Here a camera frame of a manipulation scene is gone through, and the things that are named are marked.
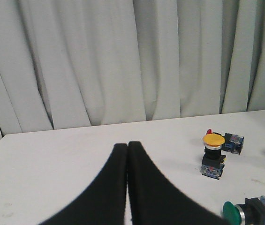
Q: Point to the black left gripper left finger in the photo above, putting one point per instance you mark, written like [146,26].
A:
[103,202]

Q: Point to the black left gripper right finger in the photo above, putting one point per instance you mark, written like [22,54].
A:
[154,200]

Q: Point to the yellow push button switch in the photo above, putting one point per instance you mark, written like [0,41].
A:
[213,160]

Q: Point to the green button near box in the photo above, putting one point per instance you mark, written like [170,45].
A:
[252,212]

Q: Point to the small red push button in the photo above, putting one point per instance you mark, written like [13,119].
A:
[233,142]

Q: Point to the white pleated curtain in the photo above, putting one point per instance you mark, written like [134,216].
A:
[79,63]

